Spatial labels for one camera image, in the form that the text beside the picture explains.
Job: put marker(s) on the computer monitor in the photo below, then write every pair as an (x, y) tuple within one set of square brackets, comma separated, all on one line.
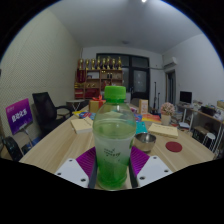
[(186, 97)]

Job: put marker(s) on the white air conditioner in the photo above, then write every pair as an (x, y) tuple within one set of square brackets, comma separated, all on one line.
[(170, 62)]

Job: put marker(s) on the black bag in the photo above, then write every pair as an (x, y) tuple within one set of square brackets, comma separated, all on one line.
[(12, 148)]

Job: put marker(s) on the purple sign board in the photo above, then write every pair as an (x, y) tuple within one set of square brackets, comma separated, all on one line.
[(19, 116)]

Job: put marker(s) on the long wooden side desk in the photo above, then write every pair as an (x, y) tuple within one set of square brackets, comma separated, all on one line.
[(210, 115)]

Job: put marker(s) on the black framed glass door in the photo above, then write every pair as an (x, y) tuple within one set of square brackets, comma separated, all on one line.
[(140, 78)]

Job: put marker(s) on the pink flower bouquet in pot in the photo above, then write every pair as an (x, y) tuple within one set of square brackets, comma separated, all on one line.
[(167, 109)]

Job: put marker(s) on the small metal bowl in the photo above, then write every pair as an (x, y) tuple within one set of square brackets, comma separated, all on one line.
[(145, 141)]

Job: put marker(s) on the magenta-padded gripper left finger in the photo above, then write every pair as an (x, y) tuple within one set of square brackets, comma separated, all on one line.
[(75, 170)]

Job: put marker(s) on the black office chair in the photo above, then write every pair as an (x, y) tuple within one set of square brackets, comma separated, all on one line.
[(45, 110)]

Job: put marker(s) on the small orange white box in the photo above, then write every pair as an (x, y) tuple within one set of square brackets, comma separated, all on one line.
[(143, 106)]

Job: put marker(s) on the white round stool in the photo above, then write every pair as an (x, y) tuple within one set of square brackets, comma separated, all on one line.
[(210, 136)]

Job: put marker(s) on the black tripod stand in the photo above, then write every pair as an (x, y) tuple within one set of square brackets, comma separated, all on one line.
[(155, 96)]

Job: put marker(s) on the yellow gift box red ribbon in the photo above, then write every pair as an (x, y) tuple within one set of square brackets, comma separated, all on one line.
[(94, 106)]

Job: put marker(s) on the teal book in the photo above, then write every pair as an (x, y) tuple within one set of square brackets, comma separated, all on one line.
[(141, 128)]

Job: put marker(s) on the small round side table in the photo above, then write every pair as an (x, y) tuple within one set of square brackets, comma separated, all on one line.
[(76, 102)]

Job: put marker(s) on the flat round red coaster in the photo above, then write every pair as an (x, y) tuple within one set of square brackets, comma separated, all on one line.
[(173, 146)]

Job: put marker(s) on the wooden shelf unit with trophies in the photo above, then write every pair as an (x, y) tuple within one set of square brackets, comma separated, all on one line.
[(93, 80)]

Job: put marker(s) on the green drink bottle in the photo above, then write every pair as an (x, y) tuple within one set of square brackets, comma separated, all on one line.
[(114, 140)]

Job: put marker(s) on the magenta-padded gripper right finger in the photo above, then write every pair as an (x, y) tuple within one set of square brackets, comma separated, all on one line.
[(150, 168)]

